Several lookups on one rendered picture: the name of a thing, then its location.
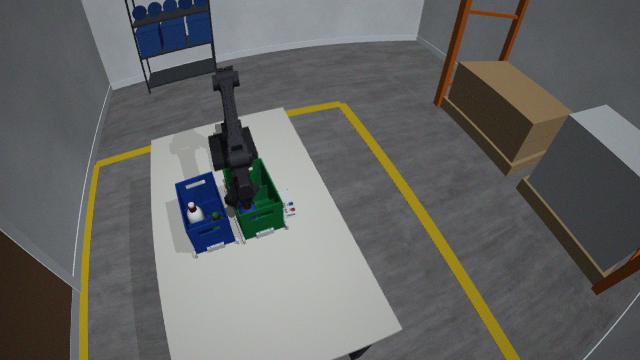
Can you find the blue crate with dividers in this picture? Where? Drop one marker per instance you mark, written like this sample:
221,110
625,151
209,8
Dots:
208,193

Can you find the green plastic crate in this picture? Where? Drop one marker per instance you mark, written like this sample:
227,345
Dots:
267,195

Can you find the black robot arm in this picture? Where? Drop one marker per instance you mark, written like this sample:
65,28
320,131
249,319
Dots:
241,160

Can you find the white paper strip with colored squares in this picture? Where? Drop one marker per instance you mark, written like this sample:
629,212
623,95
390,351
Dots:
288,206

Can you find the white bottle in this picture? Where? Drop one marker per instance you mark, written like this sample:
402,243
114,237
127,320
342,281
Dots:
194,213

